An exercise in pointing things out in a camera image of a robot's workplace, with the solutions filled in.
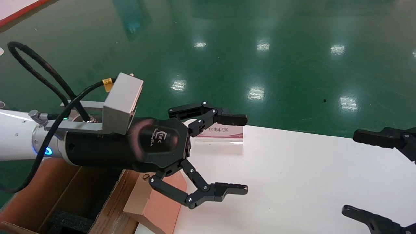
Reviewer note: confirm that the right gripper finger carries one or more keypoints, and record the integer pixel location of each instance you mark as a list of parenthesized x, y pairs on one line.
[(390, 138), (380, 224)]

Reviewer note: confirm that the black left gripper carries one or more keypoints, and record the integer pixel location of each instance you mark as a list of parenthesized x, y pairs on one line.
[(152, 143)]

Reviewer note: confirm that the small cardboard box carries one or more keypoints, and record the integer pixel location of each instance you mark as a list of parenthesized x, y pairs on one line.
[(156, 208)]

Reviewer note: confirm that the large cardboard box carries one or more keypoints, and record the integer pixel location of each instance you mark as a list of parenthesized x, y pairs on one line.
[(32, 191)]

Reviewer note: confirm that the acrylic sign with red stripe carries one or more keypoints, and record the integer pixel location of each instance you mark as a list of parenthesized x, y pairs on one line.
[(224, 133)]

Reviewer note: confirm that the black foam insert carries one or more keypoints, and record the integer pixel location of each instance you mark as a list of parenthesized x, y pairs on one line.
[(68, 223)]

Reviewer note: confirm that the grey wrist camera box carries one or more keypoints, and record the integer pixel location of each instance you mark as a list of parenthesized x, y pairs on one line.
[(122, 100)]

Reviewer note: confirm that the grey metal camera bracket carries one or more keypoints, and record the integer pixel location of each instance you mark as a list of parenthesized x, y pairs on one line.
[(94, 105)]

